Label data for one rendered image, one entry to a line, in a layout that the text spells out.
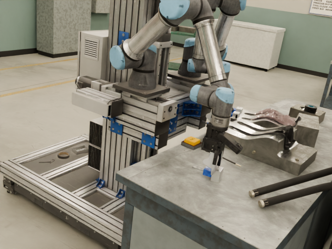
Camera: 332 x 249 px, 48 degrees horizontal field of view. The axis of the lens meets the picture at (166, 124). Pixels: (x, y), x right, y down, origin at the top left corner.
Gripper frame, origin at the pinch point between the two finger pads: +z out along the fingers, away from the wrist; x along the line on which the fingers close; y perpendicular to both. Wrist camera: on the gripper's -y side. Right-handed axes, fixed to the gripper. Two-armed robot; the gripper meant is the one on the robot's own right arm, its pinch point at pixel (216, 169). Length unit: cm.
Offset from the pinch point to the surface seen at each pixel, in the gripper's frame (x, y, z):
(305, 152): -44, -33, -1
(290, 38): -783, 59, 13
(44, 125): -149, 226, 85
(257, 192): 4.9, -19.3, 1.9
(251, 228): 26.8, -22.1, 4.6
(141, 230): 22.0, 21.9, 26.8
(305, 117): -89, -28, -6
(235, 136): -35.0, 1.1, -3.5
